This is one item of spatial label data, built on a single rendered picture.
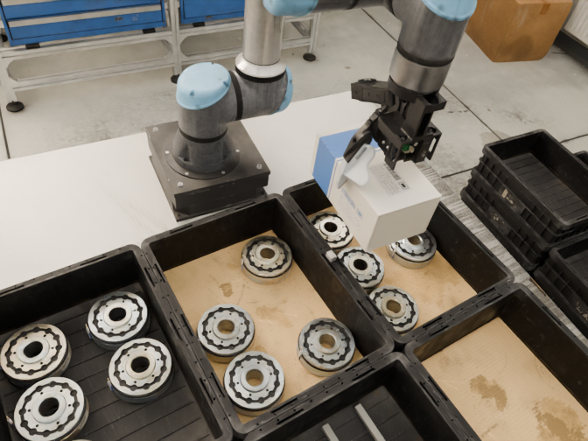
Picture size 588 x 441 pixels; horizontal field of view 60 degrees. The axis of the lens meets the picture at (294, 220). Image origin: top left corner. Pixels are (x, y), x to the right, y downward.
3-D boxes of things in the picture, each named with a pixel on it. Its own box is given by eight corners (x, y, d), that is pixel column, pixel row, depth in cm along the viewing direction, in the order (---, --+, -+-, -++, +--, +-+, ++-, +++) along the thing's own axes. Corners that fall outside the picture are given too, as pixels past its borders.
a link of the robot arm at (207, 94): (171, 110, 122) (168, 61, 111) (223, 101, 127) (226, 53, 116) (186, 143, 115) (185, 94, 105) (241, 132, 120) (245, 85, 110)
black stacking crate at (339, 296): (145, 278, 101) (138, 242, 93) (273, 228, 114) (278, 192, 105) (236, 462, 81) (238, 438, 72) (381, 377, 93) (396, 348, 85)
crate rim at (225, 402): (138, 248, 94) (137, 241, 93) (277, 198, 107) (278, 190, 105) (237, 444, 74) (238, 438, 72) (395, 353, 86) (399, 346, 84)
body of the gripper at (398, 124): (388, 174, 74) (413, 107, 64) (359, 137, 78) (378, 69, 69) (430, 163, 76) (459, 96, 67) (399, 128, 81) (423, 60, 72)
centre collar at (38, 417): (30, 400, 79) (29, 398, 78) (63, 388, 81) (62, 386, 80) (34, 430, 76) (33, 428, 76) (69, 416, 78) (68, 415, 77)
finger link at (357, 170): (340, 205, 77) (381, 160, 73) (322, 178, 80) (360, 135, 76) (353, 208, 79) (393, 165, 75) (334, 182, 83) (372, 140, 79)
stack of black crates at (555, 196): (439, 227, 211) (481, 144, 178) (493, 208, 222) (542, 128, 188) (503, 304, 189) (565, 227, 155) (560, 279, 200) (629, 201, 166)
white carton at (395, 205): (309, 171, 93) (316, 132, 86) (364, 157, 97) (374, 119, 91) (365, 252, 82) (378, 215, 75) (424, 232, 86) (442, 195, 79)
